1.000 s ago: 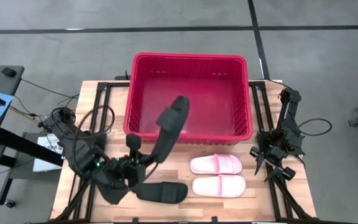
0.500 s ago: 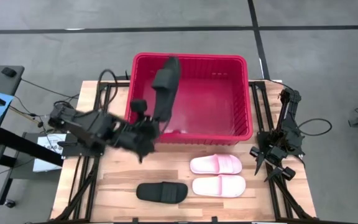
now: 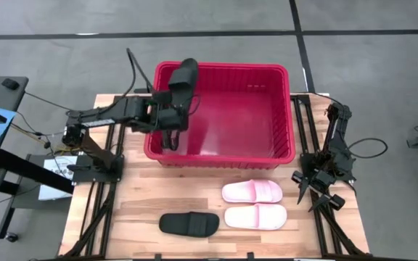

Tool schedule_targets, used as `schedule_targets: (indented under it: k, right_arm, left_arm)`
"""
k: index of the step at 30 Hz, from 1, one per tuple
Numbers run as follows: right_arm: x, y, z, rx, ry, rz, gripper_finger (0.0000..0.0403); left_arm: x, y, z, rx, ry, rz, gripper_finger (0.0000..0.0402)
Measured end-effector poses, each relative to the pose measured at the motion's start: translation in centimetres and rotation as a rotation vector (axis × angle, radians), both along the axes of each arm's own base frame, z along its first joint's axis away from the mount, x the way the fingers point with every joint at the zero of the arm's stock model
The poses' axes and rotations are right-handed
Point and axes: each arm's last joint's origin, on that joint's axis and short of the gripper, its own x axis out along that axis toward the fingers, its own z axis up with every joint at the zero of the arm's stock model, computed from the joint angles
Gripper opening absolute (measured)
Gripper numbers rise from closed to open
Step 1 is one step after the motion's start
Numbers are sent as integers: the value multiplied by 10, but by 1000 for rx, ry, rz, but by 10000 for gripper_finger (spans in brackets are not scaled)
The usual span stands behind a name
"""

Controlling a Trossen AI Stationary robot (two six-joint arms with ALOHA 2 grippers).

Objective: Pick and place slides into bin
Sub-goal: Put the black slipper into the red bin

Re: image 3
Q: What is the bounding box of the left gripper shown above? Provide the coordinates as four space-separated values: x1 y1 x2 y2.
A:
152 89 191 133

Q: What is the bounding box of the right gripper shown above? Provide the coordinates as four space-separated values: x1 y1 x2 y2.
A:
290 168 346 213

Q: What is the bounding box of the black slide sandal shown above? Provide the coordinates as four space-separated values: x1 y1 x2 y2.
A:
158 211 221 239
168 57 200 110

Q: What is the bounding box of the pink slide sandal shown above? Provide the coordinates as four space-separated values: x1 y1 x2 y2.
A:
224 203 288 231
221 178 284 204

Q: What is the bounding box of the red plastic bin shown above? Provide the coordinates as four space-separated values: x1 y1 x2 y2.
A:
143 60 297 170

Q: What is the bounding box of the white printed paper sheet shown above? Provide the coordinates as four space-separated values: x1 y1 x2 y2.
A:
37 154 80 202

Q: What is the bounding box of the black computer mouse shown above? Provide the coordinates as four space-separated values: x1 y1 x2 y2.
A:
1 78 20 91

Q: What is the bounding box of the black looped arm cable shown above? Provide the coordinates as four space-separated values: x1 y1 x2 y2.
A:
346 136 389 160

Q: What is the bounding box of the thin black desk cable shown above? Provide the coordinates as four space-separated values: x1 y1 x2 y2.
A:
23 91 73 112

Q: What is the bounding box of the yellow cable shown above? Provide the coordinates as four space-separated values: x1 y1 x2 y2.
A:
11 123 83 155

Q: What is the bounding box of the black desk leg frame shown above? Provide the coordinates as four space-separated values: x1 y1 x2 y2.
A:
0 148 75 240

